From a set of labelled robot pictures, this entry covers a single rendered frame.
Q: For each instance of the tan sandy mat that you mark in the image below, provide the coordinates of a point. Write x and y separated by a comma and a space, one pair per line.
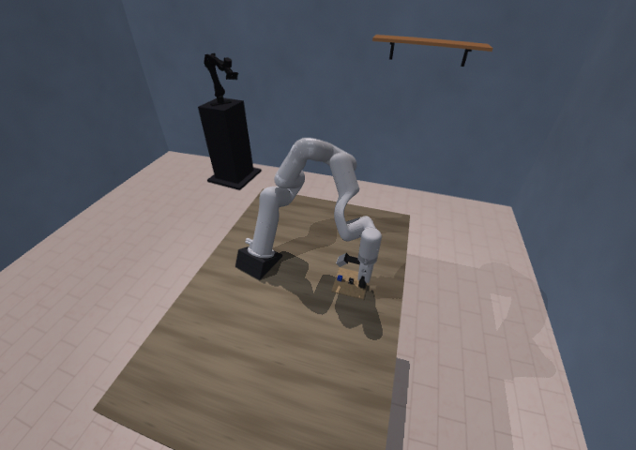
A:
343, 287

